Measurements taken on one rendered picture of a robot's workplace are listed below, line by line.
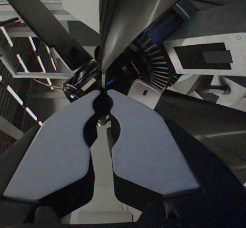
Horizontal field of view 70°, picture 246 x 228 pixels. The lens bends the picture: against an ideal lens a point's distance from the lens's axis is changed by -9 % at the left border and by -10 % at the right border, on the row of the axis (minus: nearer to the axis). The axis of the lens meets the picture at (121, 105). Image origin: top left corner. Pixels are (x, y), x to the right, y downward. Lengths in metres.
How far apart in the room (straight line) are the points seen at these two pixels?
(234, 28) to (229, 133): 0.15
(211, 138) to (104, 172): 5.45
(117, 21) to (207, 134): 0.23
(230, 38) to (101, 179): 5.55
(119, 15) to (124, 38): 0.02
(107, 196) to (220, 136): 12.14
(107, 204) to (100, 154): 7.00
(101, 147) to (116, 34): 5.66
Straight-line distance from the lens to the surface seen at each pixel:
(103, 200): 12.41
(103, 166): 5.73
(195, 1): 0.69
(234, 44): 0.29
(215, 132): 0.32
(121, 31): 0.17
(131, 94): 0.38
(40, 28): 0.42
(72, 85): 0.36
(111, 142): 0.56
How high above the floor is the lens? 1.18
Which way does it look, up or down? 5 degrees down
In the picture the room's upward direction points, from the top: 88 degrees counter-clockwise
